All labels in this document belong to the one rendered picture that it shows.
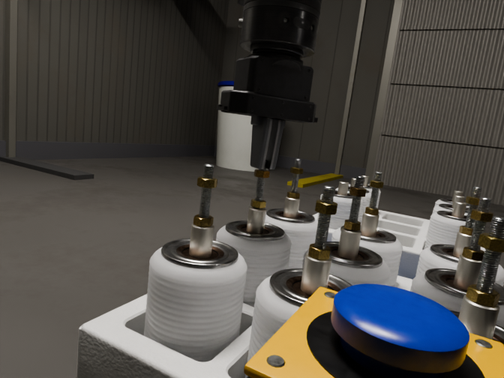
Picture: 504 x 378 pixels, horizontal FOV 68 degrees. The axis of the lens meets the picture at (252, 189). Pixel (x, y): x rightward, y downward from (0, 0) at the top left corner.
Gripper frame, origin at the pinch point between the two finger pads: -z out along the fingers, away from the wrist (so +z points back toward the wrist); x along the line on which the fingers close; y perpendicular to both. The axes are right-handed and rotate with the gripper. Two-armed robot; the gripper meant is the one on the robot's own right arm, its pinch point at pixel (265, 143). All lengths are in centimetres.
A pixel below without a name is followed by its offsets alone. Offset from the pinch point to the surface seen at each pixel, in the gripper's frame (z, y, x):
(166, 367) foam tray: -18.2, -12.7, -14.6
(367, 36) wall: 95, 228, 233
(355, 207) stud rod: -5.5, -10.3, 6.1
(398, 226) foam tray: -19, 23, 57
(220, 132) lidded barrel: -6, 261, 112
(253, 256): -12.7, -4.2, -2.3
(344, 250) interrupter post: -10.3, -10.4, 5.4
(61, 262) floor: -36, 58, -19
